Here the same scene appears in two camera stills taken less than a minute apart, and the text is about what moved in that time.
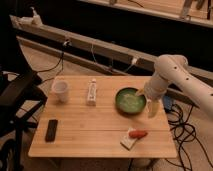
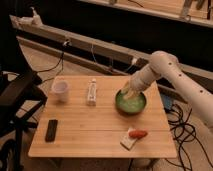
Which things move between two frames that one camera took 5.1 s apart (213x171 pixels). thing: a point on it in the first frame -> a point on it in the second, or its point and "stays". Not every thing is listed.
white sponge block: (127, 141) stays
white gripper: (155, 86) -> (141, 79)
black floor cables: (184, 133) stays
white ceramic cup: (60, 88) stays
